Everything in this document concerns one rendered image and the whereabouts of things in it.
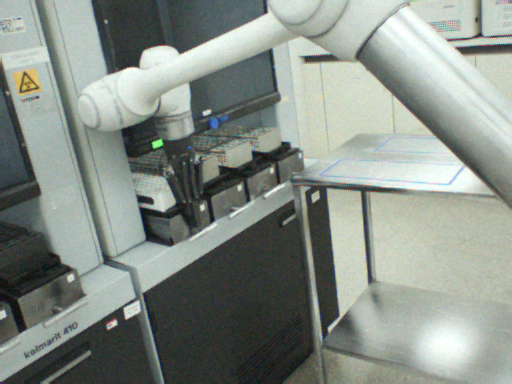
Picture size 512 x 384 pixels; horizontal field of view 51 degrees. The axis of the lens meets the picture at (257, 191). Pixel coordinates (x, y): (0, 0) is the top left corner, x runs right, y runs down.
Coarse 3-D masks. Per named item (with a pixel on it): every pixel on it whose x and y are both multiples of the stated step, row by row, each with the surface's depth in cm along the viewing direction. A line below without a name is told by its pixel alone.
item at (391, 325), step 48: (384, 144) 163; (432, 144) 156; (384, 192) 131; (432, 192) 124; (480, 192) 119; (384, 288) 188; (336, 336) 166; (384, 336) 163; (432, 336) 160; (480, 336) 157
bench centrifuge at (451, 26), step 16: (416, 0) 312; (432, 0) 306; (448, 0) 300; (464, 0) 294; (480, 0) 302; (432, 16) 308; (448, 16) 303; (464, 16) 297; (480, 16) 305; (448, 32) 306; (464, 32) 300; (480, 32) 308
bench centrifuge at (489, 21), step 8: (488, 0) 288; (496, 0) 285; (504, 0) 283; (488, 8) 289; (496, 8) 287; (504, 8) 284; (488, 16) 290; (496, 16) 288; (504, 16) 286; (488, 24) 292; (496, 24) 289; (504, 24) 287; (488, 32) 293; (496, 32) 291; (504, 32) 288
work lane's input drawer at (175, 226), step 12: (180, 204) 139; (204, 204) 142; (144, 216) 139; (156, 216) 138; (168, 216) 135; (180, 216) 136; (204, 216) 143; (144, 228) 141; (156, 228) 138; (168, 228) 135; (180, 228) 137; (192, 228) 140; (180, 240) 137; (192, 240) 134
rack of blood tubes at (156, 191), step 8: (136, 176) 152; (144, 176) 152; (152, 176) 150; (136, 184) 146; (144, 184) 144; (152, 184) 143; (160, 184) 143; (136, 192) 141; (144, 192) 139; (152, 192) 137; (160, 192) 136; (168, 192) 137; (144, 200) 149; (152, 200) 148; (160, 200) 136; (168, 200) 137; (152, 208) 139; (160, 208) 137; (168, 208) 138
